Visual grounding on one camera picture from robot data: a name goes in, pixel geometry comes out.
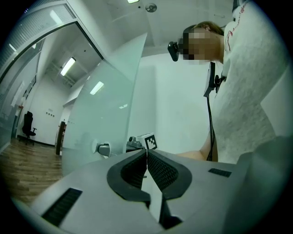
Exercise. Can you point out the long ceiling light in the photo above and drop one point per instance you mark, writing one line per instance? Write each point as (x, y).
(133, 1)
(68, 66)

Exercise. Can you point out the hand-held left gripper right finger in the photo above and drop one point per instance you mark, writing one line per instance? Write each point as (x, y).
(201, 194)

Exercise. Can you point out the frosted glass door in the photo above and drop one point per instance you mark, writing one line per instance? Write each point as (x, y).
(103, 109)

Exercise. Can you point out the round ceiling detector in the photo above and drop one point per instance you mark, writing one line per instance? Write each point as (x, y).
(151, 7)

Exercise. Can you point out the dark wooden panel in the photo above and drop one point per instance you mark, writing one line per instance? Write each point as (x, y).
(60, 139)

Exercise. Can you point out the black neck mount clip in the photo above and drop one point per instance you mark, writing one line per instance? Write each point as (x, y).
(219, 81)

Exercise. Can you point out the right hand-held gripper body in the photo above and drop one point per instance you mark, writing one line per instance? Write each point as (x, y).
(148, 142)

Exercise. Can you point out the glass transom with blinds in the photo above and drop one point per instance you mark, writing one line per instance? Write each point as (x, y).
(39, 25)

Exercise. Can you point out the black office chair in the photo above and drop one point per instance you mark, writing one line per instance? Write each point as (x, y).
(28, 125)

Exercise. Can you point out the black head-mounted camera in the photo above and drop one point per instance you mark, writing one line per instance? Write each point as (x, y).
(174, 50)

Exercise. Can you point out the person's grey sweatshirt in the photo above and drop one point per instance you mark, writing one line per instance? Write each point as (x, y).
(247, 80)

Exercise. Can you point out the glass partition panel with blinds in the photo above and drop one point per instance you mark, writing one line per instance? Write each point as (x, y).
(13, 102)

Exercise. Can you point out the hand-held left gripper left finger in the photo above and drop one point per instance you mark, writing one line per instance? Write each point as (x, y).
(96, 194)

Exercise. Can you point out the wall switch plates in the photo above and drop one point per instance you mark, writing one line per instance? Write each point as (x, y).
(50, 114)

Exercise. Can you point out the black chest pack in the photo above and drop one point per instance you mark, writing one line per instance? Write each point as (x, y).
(209, 80)

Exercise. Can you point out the person's head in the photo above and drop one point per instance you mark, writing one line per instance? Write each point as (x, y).
(201, 45)

